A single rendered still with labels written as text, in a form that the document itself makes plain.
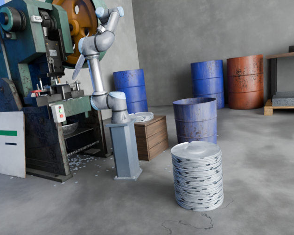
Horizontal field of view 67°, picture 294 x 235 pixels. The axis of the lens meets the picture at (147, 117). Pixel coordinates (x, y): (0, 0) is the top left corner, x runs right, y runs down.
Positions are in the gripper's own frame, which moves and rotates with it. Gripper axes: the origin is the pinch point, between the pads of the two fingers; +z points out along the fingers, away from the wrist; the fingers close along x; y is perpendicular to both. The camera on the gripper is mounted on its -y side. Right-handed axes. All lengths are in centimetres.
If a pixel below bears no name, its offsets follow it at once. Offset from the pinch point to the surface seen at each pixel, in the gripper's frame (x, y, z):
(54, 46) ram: -23.1, -21.0, 11.1
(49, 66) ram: -15.6, -15.2, 28.9
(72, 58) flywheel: -6, -50, 7
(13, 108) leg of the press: -19, -31, 79
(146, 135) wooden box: 83, 19, 29
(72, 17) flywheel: -29, -48, -26
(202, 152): 83, 99, 19
